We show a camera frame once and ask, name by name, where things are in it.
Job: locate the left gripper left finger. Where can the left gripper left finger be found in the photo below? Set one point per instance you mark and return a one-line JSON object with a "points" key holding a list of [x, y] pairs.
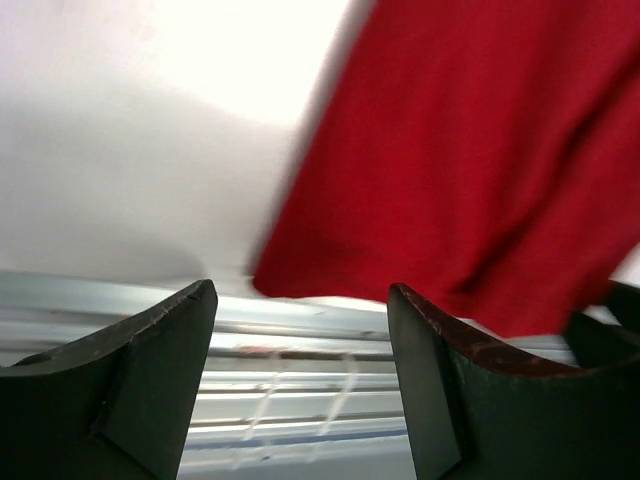
{"points": [[115, 404]]}

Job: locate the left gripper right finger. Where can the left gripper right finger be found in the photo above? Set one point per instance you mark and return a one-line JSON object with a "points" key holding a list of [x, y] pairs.
{"points": [[478, 408]]}

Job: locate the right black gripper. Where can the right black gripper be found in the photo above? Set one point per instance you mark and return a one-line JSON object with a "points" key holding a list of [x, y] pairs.
{"points": [[595, 344]]}

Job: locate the dark red t shirt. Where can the dark red t shirt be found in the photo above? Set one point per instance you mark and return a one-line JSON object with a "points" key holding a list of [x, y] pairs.
{"points": [[485, 153]]}

